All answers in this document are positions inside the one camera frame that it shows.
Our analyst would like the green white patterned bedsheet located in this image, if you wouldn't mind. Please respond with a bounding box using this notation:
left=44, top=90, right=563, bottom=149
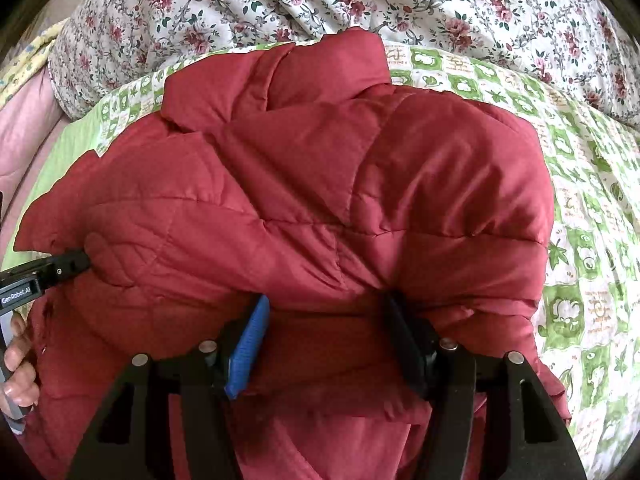
left=13, top=43, right=639, bottom=479

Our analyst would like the yellow floral quilt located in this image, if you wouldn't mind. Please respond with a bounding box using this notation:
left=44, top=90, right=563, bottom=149
left=0, top=18, right=67, bottom=108

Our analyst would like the person's left hand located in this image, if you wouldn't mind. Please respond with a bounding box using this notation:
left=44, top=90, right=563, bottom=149
left=1, top=311, right=40, bottom=415

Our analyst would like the red quilted puffer jacket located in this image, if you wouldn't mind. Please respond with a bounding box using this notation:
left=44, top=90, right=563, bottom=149
left=14, top=29, right=570, bottom=479

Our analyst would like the pink blanket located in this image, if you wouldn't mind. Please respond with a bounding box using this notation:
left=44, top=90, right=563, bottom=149
left=0, top=68, right=70, bottom=257

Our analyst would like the floral rose print duvet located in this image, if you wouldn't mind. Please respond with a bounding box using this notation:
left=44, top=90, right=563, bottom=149
left=48, top=0, right=639, bottom=126

